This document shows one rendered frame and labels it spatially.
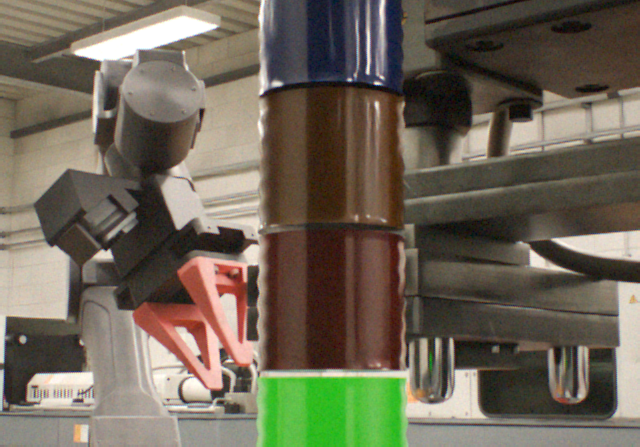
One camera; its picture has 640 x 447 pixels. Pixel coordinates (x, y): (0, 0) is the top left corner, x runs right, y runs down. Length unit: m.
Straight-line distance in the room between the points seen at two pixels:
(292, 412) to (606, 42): 0.30
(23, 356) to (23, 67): 2.99
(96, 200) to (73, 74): 10.89
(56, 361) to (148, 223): 8.94
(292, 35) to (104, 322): 0.80
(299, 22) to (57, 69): 11.35
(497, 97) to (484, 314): 0.12
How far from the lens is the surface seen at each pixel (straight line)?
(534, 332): 0.59
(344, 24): 0.31
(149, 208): 0.89
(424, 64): 0.56
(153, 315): 0.89
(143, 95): 0.87
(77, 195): 0.85
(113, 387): 1.02
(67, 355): 9.88
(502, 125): 0.69
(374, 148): 0.30
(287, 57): 0.31
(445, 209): 0.55
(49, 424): 8.88
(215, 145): 10.74
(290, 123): 0.30
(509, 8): 0.52
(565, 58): 0.57
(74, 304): 1.15
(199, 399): 8.09
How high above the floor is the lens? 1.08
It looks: 9 degrees up
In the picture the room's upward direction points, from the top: straight up
